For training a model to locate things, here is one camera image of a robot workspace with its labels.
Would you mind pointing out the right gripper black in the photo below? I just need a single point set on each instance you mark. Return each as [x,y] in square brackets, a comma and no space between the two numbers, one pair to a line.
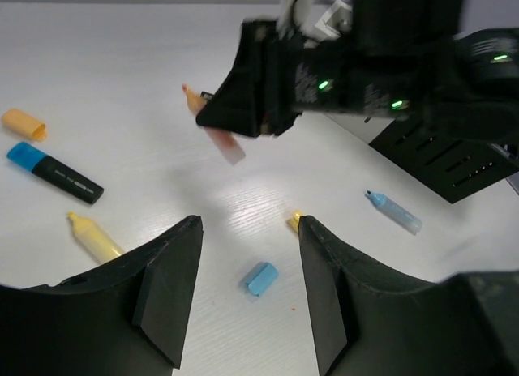
[275,79]

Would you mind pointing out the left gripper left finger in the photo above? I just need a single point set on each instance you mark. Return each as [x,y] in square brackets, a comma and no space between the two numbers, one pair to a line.
[126,317]

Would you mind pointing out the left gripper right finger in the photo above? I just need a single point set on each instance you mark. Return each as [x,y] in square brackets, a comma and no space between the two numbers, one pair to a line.
[370,319]

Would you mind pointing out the orange pencil-shaped marker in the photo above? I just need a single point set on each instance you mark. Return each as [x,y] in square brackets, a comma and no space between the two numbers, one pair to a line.
[223,140]

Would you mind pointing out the yellow marker pen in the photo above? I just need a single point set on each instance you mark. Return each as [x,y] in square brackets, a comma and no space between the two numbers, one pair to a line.
[94,239]

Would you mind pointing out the light blue marker pen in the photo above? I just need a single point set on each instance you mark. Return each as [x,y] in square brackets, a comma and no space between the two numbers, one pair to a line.
[395,212]

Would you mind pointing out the orange marker cap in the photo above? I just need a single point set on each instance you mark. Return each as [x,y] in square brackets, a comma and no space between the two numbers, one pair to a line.
[25,125]

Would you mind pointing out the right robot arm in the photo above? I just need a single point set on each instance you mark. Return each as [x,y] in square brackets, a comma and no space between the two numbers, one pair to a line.
[467,85]

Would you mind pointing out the light blue marker cap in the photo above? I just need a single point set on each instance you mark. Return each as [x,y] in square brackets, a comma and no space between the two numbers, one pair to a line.
[260,278]

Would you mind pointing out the yellow marker cap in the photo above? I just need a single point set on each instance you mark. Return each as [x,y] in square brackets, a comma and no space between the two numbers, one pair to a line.
[294,219]

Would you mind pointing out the black highlighter blue cap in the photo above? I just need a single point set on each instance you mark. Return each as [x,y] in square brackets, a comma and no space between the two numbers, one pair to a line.
[54,172]

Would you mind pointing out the black slotted organizer box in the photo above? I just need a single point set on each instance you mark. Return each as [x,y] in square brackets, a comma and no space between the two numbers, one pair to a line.
[454,169]

